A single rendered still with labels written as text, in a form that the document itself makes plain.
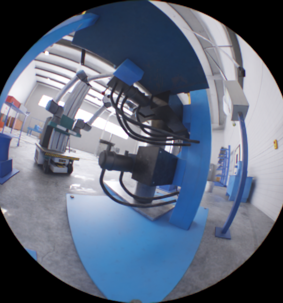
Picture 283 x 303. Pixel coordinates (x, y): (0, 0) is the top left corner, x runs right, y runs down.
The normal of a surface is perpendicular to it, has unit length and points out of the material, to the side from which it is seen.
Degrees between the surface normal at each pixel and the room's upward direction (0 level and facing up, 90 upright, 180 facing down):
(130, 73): 180
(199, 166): 90
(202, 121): 90
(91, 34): 180
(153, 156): 90
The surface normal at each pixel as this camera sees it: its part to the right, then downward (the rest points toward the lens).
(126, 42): -0.23, 0.97
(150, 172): -0.69, -0.25
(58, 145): 0.95, 0.19
